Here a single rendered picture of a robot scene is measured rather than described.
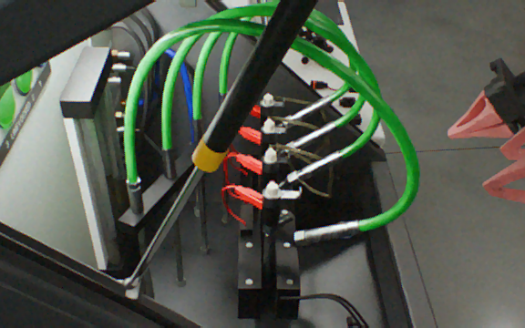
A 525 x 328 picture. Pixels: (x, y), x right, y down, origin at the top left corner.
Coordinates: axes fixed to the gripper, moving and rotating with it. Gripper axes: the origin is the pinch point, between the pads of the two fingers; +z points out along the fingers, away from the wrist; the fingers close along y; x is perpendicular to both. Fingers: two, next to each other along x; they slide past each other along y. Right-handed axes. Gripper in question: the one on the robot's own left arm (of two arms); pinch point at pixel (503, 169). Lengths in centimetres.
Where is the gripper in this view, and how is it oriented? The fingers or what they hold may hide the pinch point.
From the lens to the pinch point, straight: 58.8
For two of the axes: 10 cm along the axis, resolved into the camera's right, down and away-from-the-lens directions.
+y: -5.3, 6.8, -5.1
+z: -5.3, 2.1, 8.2
